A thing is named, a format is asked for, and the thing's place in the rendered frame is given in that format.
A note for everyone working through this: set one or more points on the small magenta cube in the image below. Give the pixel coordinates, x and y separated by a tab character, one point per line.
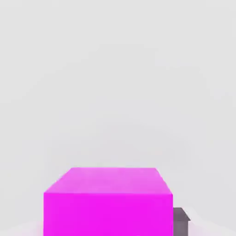
108	212

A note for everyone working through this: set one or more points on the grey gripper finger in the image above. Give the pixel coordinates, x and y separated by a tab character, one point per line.
180	224

